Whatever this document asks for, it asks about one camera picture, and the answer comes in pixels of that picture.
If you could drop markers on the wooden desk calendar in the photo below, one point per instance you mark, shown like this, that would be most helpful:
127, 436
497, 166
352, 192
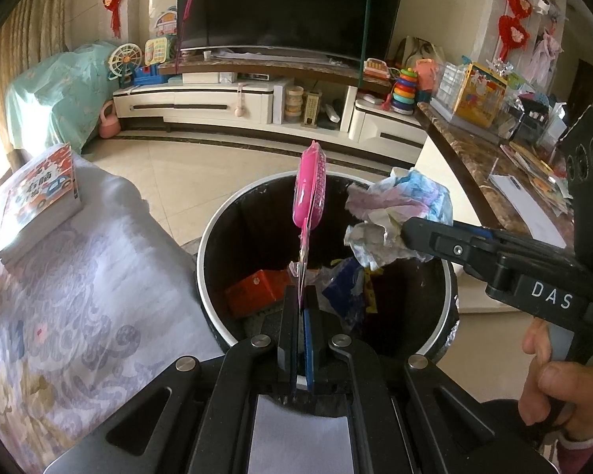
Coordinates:
311, 108

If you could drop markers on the pink toy kettle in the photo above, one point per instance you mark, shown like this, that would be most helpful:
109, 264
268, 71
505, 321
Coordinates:
108, 123

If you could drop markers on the blue snack packet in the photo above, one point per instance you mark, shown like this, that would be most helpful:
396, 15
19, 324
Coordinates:
343, 296

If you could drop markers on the white paper sheet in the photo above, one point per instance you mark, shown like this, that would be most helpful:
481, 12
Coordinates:
524, 202

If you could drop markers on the teal covered furniture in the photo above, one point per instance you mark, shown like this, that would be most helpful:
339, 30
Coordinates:
54, 94

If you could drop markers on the beige patterned curtain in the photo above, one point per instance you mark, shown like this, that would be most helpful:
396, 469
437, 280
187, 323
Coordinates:
24, 34

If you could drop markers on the pink hanging clothes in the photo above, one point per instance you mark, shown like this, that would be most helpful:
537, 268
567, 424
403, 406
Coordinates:
546, 54

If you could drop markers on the round wooden boxes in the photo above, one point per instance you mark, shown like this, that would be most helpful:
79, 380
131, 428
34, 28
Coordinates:
294, 103

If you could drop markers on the black flat television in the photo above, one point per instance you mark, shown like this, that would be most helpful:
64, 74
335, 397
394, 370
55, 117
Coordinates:
276, 5

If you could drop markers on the yellow toy phone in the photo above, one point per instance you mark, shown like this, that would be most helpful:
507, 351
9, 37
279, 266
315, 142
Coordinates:
157, 52

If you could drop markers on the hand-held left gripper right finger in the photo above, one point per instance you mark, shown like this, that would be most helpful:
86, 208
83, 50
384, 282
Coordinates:
310, 345

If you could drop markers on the clear plastic drawer box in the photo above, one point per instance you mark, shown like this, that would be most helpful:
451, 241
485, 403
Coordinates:
449, 84

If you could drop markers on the person's right forearm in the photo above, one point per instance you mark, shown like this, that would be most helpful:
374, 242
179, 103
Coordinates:
578, 456

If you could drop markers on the blue silver wrapper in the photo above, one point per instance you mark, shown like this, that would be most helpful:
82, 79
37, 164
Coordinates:
400, 197

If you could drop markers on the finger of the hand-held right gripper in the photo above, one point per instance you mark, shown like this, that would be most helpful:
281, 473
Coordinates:
474, 231
440, 242

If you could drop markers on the books on counter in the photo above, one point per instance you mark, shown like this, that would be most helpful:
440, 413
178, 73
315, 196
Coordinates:
538, 168

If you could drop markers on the ferris wheel toy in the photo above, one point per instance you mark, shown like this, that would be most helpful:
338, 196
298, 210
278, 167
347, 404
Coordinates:
125, 61

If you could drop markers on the person's right hand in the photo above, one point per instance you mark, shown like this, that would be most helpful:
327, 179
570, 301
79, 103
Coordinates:
543, 395

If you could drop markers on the thin pink rod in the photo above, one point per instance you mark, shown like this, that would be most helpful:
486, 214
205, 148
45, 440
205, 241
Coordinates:
188, 10

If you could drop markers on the brown marble counter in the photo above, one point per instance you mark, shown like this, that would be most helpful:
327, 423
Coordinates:
464, 158

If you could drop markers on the toy cash register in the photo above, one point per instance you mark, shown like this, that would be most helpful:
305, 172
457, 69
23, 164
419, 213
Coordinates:
377, 70

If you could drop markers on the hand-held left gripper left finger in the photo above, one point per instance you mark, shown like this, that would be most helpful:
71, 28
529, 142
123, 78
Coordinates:
287, 345

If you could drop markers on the grey remote control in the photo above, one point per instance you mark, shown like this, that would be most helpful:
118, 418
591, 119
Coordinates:
332, 112

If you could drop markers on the colourful cartoon box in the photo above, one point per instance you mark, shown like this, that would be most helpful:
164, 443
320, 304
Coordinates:
479, 96

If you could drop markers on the white trash bin black liner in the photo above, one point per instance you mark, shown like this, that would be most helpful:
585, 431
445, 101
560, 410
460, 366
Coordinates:
257, 227

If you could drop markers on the white television cabinet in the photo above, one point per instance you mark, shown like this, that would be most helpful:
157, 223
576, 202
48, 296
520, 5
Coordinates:
202, 96

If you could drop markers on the blue toy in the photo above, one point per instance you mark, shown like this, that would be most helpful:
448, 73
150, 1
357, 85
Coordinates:
147, 76

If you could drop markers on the orange snack packet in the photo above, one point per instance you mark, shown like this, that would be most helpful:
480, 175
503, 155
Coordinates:
257, 291

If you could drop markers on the colourful house toy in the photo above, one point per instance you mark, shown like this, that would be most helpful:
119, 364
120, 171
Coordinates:
165, 22

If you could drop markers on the orange plastic toy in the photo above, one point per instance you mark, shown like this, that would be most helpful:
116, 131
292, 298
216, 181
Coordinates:
426, 76

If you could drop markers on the patterned gift bag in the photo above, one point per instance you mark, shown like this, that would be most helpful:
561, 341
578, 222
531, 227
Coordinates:
420, 49

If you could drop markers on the thin green rod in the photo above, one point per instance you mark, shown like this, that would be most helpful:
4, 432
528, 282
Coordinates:
367, 10

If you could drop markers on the white security camera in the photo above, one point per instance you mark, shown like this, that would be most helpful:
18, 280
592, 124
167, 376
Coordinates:
544, 6

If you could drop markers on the yellow snack packet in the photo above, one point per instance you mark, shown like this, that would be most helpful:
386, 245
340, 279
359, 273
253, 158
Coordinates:
370, 291

